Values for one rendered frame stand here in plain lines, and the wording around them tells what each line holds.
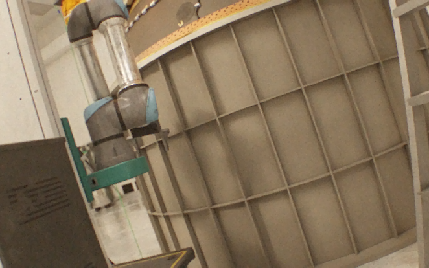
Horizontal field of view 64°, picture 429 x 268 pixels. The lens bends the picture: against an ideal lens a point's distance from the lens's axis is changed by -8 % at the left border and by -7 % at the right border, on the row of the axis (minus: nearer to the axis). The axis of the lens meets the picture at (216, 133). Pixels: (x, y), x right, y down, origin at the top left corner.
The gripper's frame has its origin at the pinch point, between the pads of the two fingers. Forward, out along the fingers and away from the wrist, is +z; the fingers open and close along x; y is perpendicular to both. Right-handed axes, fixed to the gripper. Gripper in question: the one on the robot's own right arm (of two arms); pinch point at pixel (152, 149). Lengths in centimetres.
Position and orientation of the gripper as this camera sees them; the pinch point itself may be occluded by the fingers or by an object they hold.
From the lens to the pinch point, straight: 173.5
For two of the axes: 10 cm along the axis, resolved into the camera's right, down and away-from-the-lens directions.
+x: 9.7, -2.0, -1.2
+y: -0.3, 4.2, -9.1
